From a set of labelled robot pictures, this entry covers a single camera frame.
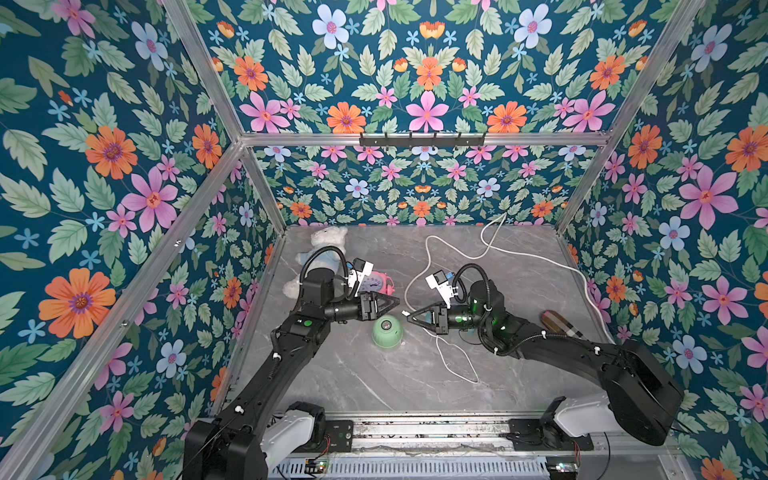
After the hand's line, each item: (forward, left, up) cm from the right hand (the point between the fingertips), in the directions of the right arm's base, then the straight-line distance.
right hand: (415, 312), depth 72 cm
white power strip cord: (+39, -26, -20) cm, 51 cm away
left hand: (+1, +5, +2) cm, 5 cm away
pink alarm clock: (+22, +13, -19) cm, 32 cm away
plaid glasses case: (+8, -44, -20) cm, 49 cm away
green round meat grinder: (0, +8, -11) cm, 13 cm away
